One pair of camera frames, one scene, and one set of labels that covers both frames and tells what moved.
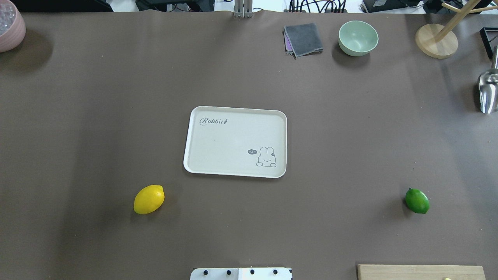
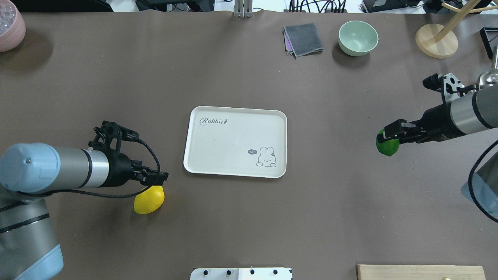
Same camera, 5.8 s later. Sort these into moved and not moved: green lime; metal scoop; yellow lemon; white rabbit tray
Moved: green lime
Not moved: yellow lemon; white rabbit tray; metal scoop
